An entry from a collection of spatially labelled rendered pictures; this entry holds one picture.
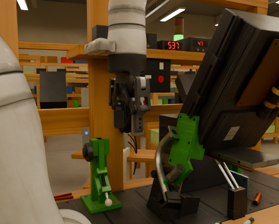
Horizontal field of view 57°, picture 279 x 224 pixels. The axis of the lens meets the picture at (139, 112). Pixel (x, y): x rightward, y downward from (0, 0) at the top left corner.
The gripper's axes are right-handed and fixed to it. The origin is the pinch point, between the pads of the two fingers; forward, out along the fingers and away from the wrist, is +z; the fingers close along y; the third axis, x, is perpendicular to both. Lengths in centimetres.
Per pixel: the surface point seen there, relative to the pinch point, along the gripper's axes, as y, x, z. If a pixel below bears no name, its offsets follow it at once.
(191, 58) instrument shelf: 54, -57, -21
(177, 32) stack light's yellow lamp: 69, -59, -36
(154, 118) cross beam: 75, -49, 9
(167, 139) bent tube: 39, -34, 13
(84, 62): 713, -177, -73
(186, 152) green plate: 30, -37, 16
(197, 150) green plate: 29, -42, 16
